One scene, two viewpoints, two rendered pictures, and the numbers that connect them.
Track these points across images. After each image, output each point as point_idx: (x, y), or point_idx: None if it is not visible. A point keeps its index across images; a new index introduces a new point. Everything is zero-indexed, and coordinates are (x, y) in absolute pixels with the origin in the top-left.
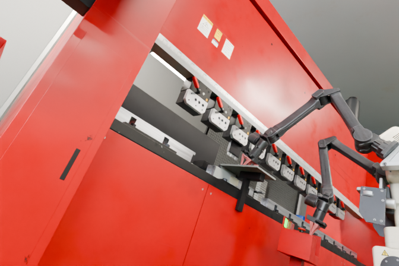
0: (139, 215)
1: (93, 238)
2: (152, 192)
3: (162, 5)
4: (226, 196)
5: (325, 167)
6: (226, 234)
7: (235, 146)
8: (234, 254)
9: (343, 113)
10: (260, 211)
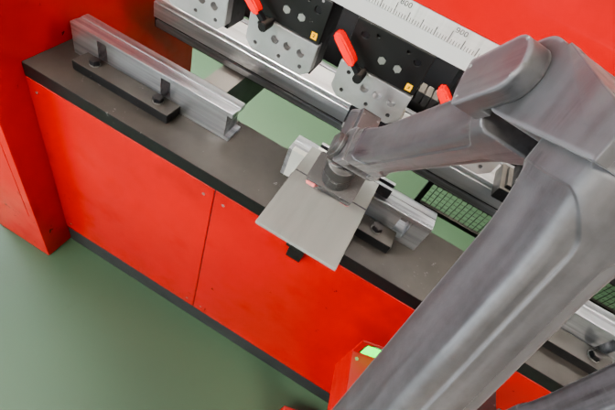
0: (122, 189)
1: (90, 190)
2: (124, 170)
3: None
4: None
5: (612, 388)
6: (274, 271)
7: None
8: (296, 300)
9: (392, 345)
10: (375, 285)
